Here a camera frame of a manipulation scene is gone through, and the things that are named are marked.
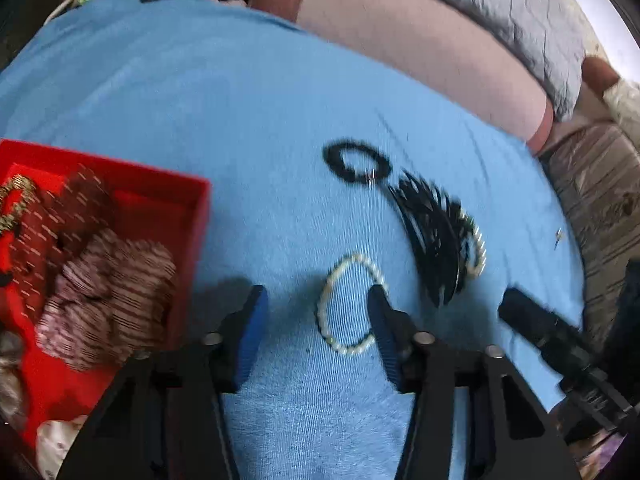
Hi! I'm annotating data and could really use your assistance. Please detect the black claw hair clip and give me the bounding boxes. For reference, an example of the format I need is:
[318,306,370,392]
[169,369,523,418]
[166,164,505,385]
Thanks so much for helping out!
[388,171,473,308]

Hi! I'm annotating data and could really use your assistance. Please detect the red jewelry box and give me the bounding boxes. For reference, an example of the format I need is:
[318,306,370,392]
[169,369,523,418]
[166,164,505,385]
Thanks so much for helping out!
[1,140,210,457]

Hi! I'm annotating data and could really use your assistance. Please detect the striped floral cushion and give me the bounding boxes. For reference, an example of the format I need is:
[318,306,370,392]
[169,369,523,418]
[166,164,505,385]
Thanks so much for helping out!
[540,122,639,348]

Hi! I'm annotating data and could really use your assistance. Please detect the small gold earring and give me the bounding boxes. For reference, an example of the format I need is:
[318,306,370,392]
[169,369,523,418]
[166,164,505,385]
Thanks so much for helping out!
[553,229,564,249]

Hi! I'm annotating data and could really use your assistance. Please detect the black beaded hair tie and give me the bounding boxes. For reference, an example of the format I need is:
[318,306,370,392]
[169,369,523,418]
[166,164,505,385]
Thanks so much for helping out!
[322,138,394,188]

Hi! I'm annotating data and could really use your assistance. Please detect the small white pearl bracelet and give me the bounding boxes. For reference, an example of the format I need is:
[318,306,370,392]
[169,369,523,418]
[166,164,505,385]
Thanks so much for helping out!
[454,206,490,280]

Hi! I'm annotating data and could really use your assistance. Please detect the blue towel cloth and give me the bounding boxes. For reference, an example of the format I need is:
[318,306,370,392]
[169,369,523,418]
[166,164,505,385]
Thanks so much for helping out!
[1,0,584,479]

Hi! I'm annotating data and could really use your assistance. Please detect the red white plaid scrunchie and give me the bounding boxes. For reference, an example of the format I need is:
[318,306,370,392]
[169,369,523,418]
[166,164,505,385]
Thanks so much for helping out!
[35,230,177,372]

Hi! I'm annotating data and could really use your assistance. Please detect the grey quilted pillow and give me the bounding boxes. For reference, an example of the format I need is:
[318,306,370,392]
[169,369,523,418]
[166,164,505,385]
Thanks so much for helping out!
[442,0,605,122]

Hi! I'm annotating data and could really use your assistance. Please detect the red polka dot scrunchie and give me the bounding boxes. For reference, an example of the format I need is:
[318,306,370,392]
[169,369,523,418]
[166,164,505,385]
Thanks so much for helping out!
[10,166,113,323]

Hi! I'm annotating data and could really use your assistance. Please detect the large white pearl bracelet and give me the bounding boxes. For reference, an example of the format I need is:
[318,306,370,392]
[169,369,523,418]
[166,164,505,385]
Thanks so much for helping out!
[314,251,392,359]

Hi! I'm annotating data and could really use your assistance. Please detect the gold beaded bracelet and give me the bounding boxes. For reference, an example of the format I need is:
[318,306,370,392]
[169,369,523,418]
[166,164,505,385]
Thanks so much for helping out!
[0,173,39,233]

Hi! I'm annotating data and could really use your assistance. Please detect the white cherry print scrunchie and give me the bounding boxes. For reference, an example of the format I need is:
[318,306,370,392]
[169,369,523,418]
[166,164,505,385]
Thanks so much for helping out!
[36,415,88,480]

